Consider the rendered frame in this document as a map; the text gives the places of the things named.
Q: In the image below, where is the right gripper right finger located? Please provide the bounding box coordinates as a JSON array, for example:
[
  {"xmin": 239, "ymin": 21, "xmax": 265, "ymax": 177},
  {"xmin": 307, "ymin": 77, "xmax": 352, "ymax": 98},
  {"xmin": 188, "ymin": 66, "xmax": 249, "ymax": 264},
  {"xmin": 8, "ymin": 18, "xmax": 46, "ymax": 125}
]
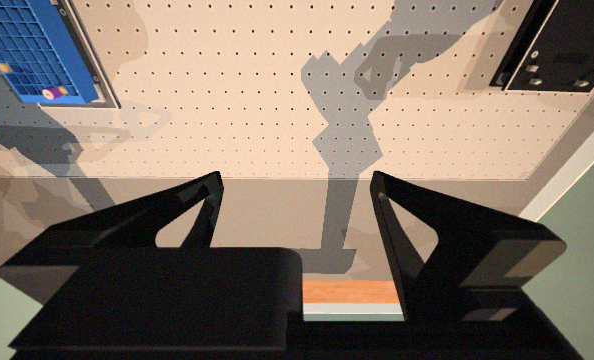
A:
[{"xmin": 370, "ymin": 171, "xmax": 567, "ymax": 321}]

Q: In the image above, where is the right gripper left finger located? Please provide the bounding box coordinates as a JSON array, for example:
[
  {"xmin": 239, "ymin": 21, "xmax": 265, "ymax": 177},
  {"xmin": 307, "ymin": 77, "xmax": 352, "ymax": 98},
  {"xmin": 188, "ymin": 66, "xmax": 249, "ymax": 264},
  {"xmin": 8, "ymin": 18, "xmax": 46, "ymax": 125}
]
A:
[{"xmin": 27, "ymin": 171, "xmax": 224, "ymax": 247}]

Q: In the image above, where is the blue grid tube rack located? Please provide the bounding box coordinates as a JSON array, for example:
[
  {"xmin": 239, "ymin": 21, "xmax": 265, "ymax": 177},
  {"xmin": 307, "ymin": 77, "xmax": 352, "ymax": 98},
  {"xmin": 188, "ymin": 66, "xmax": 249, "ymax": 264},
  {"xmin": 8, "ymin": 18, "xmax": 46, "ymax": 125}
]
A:
[{"xmin": 0, "ymin": 0, "xmax": 100, "ymax": 104}]

